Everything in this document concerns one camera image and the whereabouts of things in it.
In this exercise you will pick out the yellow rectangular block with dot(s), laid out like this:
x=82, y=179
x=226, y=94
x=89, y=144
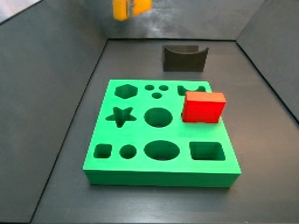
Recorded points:
x=130, y=8

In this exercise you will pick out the green shape sorting board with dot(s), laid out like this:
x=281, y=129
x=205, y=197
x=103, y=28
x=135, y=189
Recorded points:
x=143, y=146

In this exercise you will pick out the black curved fixture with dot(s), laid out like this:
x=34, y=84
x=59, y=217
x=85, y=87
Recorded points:
x=183, y=58

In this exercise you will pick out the red cube block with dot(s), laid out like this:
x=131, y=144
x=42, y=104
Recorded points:
x=203, y=107

